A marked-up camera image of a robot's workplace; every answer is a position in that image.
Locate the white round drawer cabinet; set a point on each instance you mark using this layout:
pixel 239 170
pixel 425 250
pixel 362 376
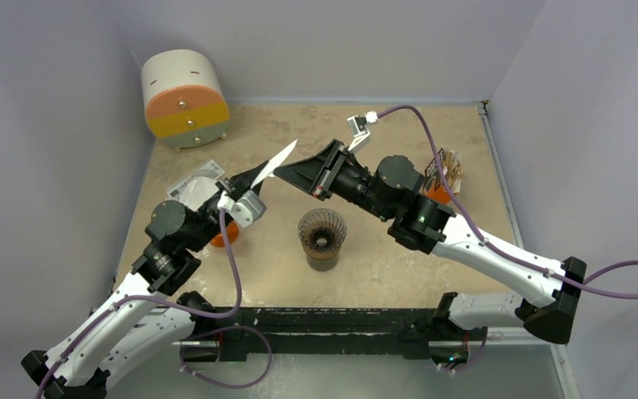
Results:
pixel 184 105

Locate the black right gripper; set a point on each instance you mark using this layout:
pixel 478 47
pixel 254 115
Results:
pixel 332 173

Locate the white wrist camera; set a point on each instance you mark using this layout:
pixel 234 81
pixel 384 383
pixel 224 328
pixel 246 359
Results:
pixel 246 210
pixel 360 130

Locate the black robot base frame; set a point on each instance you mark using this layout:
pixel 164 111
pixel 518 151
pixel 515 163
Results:
pixel 412 333

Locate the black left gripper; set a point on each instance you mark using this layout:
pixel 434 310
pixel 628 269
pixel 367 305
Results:
pixel 241 181

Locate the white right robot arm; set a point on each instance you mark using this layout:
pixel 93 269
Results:
pixel 543 293

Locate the clear plastic filter packet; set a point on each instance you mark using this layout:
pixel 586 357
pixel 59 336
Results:
pixel 209 169

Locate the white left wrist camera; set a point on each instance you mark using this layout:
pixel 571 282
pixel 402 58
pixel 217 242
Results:
pixel 246 210

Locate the orange coffee filter box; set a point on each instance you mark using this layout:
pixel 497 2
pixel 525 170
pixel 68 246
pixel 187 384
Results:
pixel 452 172

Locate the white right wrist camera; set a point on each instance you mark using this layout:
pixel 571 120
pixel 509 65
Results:
pixel 360 130

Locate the grey glass carafe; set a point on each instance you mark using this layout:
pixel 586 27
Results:
pixel 323 265

